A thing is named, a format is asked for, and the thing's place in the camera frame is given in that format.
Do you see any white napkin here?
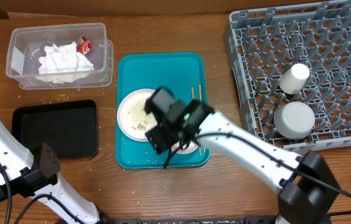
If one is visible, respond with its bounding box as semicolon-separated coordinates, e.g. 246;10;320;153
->
36;42;94;84

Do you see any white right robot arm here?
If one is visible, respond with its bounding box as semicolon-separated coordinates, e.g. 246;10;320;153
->
144;88;340;224

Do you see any grey saucer bowl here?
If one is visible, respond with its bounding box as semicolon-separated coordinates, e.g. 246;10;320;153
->
274;101;315;139

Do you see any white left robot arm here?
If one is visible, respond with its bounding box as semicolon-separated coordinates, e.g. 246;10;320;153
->
0;121;112;223

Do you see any grey dishwasher rack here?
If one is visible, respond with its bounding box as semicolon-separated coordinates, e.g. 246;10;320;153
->
224;1;351;153

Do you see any teal serving tray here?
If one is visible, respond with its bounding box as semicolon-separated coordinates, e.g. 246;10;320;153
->
116;52;207;169

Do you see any large white plate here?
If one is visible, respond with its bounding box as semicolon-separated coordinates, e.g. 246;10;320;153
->
117;88;157;142

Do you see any black tray bin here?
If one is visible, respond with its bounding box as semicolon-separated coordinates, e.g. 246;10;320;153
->
11;100;99;159

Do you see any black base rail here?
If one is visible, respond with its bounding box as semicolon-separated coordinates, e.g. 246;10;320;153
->
108;216;276;224

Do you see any white cup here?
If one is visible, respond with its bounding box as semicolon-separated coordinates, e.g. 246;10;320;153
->
279;63;310;95

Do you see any clear plastic waste bin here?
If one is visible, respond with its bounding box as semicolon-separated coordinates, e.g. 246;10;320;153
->
6;23;114;90

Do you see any red snack wrapper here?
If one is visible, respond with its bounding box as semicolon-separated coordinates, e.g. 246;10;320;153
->
77;36;93;55

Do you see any small pink bowl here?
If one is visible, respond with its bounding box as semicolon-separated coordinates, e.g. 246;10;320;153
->
171;141;199;154

